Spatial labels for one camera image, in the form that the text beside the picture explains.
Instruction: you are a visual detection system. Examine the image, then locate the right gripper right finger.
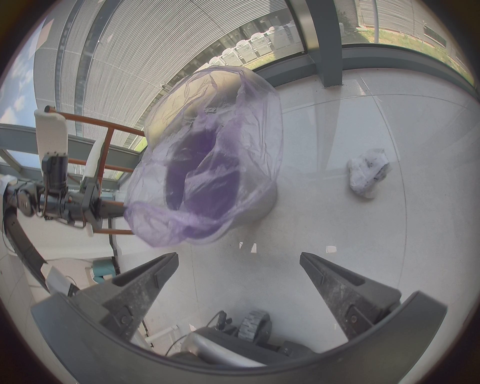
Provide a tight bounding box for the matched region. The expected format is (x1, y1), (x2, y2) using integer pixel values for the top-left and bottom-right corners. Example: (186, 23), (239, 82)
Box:
(299, 252), (402, 341)

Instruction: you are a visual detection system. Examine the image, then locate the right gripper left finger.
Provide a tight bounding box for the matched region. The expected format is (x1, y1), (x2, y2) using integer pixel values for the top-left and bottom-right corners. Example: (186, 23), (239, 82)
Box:
(100, 252), (179, 343)

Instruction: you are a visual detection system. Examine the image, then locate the purple plastic bag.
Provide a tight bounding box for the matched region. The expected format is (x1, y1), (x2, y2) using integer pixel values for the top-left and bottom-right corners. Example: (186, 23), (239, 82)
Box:
(124, 65), (284, 248)

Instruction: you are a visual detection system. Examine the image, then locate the white trash bin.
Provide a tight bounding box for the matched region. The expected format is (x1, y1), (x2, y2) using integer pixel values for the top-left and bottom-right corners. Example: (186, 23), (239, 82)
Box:
(144, 69), (279, 229)

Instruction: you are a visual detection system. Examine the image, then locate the white chair with wooden legs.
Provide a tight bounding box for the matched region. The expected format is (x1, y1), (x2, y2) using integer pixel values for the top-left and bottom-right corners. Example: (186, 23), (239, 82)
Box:
(34, 105), (147, 274)

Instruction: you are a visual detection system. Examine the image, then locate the crumpled white paper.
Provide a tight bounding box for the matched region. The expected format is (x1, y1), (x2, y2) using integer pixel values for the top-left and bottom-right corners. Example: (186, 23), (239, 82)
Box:
(347, 148), (391, 199)

